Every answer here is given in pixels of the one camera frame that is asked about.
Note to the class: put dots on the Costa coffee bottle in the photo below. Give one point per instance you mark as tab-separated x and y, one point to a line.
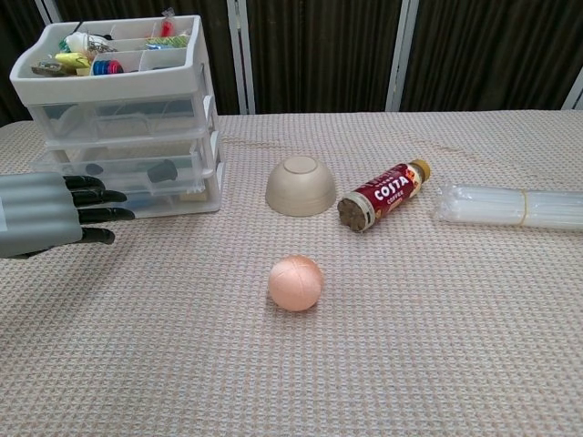
387	196

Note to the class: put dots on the bundle of clear sticks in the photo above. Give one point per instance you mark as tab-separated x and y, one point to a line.
483	207

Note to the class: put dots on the small black cap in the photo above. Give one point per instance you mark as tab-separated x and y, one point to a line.
161	170

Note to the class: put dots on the orange ball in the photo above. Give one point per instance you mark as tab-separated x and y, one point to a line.
296	283

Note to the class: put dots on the blue round disc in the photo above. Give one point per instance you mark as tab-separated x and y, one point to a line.
99	68

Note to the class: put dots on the beige bowl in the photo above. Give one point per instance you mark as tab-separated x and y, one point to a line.
300	186

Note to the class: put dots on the beige woven tablecloth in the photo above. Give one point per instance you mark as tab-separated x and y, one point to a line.
410	341

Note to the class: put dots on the silver partition post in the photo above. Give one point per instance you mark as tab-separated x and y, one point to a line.
402	54
575	93
241	54
48	10

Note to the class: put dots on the red candy in clear wrapper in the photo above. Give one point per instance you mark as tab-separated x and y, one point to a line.
167	27

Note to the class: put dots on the white plastic bottle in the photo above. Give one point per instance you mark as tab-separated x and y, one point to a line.
80	40

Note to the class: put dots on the yellow wrapped candy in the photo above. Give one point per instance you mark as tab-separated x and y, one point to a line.
70	59

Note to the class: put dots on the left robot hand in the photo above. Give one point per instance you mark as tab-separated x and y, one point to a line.
36	214

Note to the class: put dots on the white drawer organizer with trinkets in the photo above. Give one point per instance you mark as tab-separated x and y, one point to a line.
105	88

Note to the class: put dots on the clear plastic drawer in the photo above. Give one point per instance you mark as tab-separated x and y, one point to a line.
118	123
136	149
132	179

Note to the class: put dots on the gold green wrapped candy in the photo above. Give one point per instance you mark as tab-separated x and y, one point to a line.
48	69

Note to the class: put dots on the tan rubber band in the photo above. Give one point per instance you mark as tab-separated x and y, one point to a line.
524	207

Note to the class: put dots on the magenta round disc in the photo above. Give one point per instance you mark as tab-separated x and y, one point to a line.
116	67

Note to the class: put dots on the green candy wrapper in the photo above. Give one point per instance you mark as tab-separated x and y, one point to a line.
65	44

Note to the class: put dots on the green and blue snack packet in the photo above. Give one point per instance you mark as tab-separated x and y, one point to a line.
167	43

